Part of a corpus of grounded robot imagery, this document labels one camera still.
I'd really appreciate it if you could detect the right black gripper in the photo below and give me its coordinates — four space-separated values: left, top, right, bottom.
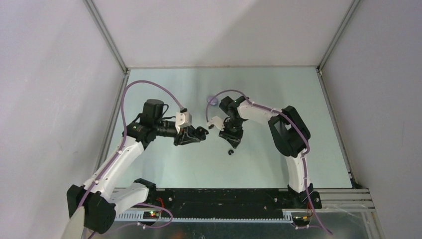
219 119 244 149

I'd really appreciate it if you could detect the purple earbud charging case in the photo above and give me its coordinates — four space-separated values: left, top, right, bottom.
207 96 219 106

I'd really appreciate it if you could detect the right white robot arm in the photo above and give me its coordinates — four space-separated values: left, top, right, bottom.
217 97 316 209

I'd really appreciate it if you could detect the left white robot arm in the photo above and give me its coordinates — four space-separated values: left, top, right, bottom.
67 99 209 234

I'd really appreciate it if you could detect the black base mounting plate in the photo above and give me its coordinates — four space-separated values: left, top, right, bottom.
146 188 322 220

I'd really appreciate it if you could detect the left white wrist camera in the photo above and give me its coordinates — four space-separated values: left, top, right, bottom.
175 108 192 132

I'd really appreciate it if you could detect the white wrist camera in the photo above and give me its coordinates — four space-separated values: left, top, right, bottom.
175 108 192 132
207 116 224 131

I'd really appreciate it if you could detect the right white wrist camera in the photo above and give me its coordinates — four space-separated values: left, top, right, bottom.
207 116 224 131

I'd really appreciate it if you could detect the aluminium frame rail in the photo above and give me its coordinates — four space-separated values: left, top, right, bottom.
82 0 130 96

